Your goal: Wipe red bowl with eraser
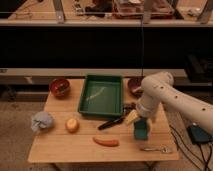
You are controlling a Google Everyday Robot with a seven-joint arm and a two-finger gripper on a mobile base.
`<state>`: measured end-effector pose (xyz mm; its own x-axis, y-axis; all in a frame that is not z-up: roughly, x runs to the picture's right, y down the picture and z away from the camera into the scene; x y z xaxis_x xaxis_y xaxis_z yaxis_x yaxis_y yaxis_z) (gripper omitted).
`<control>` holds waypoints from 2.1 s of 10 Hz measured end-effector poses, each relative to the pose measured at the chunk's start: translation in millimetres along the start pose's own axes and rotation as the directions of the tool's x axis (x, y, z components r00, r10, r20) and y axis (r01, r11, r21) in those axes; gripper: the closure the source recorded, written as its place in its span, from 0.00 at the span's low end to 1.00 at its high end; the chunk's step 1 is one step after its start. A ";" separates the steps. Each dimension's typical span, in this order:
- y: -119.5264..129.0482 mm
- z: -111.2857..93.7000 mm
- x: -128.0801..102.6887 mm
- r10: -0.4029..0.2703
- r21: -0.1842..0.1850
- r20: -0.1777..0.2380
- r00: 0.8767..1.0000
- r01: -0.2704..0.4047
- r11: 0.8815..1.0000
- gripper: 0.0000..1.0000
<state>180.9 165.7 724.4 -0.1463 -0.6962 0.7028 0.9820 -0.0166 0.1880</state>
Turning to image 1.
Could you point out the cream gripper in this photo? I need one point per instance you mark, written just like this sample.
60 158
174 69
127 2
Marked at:
134 117

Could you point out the teal eraser block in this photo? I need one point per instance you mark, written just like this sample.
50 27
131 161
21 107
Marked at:
140 130

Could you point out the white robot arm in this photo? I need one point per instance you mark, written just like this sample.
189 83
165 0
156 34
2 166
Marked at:
159 88

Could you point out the dark maroon bowl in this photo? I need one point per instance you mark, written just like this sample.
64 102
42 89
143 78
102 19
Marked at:
133 86

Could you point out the red bowl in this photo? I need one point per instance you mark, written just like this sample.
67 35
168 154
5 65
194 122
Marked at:
59 87

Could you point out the black marker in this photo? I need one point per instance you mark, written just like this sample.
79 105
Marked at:
110 124

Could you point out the orange carrot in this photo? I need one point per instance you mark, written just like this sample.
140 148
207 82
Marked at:
107 143

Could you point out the green plastic tray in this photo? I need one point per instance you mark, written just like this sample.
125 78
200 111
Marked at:
101 96

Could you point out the yellow apple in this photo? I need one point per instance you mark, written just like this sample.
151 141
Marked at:
72 125

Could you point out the wooden table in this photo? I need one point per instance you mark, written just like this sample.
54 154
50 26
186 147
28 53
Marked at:
60 146

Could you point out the black box on floor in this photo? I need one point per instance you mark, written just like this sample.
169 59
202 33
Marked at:
198 135

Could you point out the crumpled grey cloth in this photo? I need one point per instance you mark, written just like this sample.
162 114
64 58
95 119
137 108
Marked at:
41 120

